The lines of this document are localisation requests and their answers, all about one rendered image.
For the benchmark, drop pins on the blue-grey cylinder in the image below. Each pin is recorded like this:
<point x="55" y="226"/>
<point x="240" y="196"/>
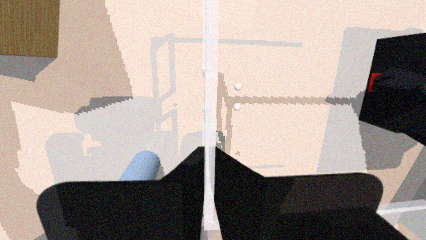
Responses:
<point x="144" y="166"/>

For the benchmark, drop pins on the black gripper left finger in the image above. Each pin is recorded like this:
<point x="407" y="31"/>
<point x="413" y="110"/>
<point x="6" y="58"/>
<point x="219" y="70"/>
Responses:
<point x="170" y="208"/>

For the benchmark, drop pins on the white flat panel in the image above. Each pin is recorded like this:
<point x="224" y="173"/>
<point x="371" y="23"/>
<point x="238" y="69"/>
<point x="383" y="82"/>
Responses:
<point x="415" y="220"/>

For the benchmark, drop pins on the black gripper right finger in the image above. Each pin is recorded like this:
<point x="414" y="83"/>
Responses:
<point x="248" y="205"/>

